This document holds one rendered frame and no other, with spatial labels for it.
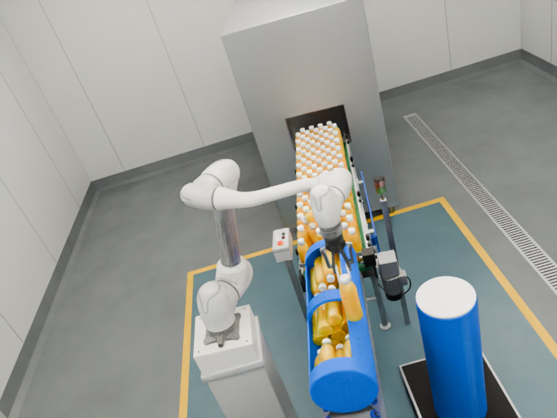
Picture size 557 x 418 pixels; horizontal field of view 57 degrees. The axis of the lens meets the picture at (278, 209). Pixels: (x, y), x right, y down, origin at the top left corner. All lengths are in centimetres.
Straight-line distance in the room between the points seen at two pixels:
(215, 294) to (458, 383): 132
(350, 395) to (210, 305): 75
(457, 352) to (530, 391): 94
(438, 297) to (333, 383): 73
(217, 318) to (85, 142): 508
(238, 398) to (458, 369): 112
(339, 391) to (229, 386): 70
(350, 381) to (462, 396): 93
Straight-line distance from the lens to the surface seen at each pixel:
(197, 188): 216
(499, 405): 332
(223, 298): 248
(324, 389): 224
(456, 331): 260
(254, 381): 273
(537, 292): 412
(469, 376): 288
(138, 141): 715
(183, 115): 695
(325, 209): 189
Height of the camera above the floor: 290
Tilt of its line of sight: 32 degrees down
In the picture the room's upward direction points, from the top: 19 degrees counter-clockwise
